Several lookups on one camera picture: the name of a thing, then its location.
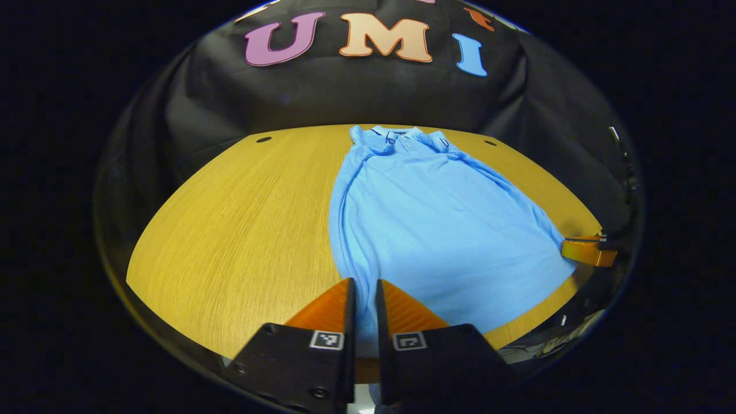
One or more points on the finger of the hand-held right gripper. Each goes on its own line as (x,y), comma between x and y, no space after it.
(583,252)

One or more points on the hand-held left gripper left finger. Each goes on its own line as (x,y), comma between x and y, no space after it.
(328,368)

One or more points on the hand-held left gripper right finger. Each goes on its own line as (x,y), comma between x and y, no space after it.
(402,368)

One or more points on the light blue polo T-shirt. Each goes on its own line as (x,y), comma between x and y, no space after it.
(437,230)

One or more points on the person's patterned clothing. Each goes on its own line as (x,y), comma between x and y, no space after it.
(566,333)

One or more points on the black backdrop cloth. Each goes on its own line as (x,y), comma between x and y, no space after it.
(345,92)

